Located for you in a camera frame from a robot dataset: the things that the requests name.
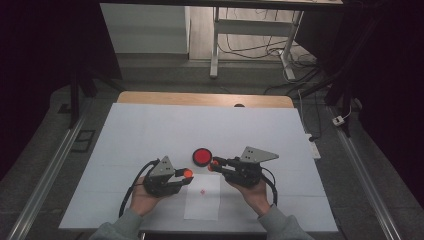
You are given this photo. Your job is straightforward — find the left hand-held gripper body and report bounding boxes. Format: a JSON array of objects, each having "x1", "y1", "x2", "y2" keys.
[{"x1": 143, "y1": 155, "x2": 183, "y2": 198}]

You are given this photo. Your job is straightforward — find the person's right hand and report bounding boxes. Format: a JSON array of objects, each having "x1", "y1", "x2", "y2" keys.
[{"x1": 228, "y1": 181, "x2": 272, "y2": 216}]

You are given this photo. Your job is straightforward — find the person's left hand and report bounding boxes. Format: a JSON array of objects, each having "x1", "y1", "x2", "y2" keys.
[{"x1": 129, "y1": 178, "x2": 168, "y2": 218}]

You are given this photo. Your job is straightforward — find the tangle of black floor cables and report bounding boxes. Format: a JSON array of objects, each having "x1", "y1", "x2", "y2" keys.
[{"x1": 218, "y1": 8, "x2": 321, "y2": 96}]

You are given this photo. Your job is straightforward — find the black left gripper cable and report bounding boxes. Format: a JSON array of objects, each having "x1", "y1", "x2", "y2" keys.
[{"x1": 118, "y1": 158, "x2": 161, "y2": 218}]

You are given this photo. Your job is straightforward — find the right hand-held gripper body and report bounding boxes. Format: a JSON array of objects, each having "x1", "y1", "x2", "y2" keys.
[{"x1": 226, "y1": 146, "x2": 280, "y2": 188}]

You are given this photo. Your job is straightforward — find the black rectangular floor frame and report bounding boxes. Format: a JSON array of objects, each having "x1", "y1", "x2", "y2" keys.
[{"x1": 70, "y1": 129, "x2": 96, "y2": 154}]

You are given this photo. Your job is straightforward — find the round black red ink pad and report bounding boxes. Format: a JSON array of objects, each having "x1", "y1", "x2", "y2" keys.
[{"x1": 192, "y1": 147, "x2": 214, "y2": 168}]

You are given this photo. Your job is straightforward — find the white paper sheet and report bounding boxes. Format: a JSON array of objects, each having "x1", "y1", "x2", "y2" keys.
[{"x1": 183, "y1": 173, "x2": 221, "y2": 221}]

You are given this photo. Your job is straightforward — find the black stand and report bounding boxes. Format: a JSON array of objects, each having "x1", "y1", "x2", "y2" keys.
[
  {"x1": 68, "y1": 64, "x2": 98, "y2": 129},
  {"x1": 299, "y1": 64, "x2": 355, "y2": 138}
]

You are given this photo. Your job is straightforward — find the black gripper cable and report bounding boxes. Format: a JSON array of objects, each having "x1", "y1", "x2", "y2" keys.
[
  {"x1": 261, "y1": 166, "x2": 279, "y2": 207},
  {"x1": 118, "y1": 158, "x2": 161, "y2": 218}
]

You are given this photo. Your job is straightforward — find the wooden table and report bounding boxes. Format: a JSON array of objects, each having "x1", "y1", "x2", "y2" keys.
[{"x1": 116, "y1": 91, "x2": 295, "y2": 109}]

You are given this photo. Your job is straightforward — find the white metal desk frame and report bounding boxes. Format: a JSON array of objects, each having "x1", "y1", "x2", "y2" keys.
[{"x1": 209, "y1": 6, "x2": 305, "y2": 81}]

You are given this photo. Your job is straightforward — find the white table cover sheet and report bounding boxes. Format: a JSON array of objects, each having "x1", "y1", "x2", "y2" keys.
[{"x1": 59, "y1": 102, "x2": 339, "y2": 233}]

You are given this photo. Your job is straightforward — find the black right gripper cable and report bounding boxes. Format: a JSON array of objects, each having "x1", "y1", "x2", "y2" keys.
[{"x1": 261, "y1": 166, "x2": 279, "y2": 207}]

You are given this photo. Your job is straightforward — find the metal floor rail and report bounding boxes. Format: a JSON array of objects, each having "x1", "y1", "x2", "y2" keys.
[
  {"x1": 328, "y1": 106, "x2": 404, "y2": 240},
  {"x1": 6, "y1": 113, "x2": 88, "y2": 240}
]

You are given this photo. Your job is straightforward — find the white cabinet panel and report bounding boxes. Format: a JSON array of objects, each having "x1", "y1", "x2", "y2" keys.
[{"x1": 99, "y1": 3, "x2": 191, "y2": 55}]

